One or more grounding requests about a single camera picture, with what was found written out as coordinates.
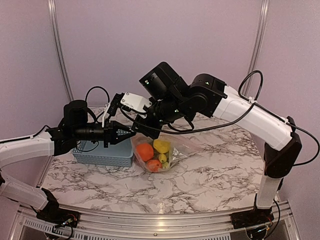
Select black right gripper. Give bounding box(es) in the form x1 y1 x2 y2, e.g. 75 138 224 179
131 93 188 140

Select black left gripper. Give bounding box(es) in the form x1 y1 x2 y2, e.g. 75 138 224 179
72 118 136 148

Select orange toy fruit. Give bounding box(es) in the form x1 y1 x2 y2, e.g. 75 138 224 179
136 143 154 162

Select yellow toy lemon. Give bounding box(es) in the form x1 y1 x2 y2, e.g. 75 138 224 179
153 139 171 154

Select clear zip top bag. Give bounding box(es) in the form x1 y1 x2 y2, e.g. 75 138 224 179
130 133 201 173

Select green orange toy mango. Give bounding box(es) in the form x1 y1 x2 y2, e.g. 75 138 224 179
145 159 162 173

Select yellow toy bananas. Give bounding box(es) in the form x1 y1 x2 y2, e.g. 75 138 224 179
158 152 172 169

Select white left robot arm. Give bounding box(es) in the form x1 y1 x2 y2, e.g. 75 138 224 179
0 120 135 223

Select grey plastic basket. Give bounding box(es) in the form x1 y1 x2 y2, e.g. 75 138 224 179
71 139 134 167

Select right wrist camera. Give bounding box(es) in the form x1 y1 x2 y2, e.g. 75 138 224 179
119 61 188 118

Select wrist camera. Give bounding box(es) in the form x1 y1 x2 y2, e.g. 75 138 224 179
119 61 188 118
62 92 123 131

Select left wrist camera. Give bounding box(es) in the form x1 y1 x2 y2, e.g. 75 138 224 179
62 92 123 131

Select aluminium front rail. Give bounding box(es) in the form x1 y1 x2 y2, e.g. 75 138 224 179
9 197 302 240

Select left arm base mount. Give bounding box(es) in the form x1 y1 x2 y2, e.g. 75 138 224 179
36 208 80 228

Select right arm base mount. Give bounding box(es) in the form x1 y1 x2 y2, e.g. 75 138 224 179
230 210 274 229

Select left aluminium frame post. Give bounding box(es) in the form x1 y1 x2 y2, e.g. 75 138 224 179
47 0 74 102

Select aluminium frame post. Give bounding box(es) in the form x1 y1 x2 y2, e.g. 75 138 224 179
248 0 270 73
47 0 74 102

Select right aluminium frame post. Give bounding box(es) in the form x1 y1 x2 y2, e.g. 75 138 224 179
248 0 270 73

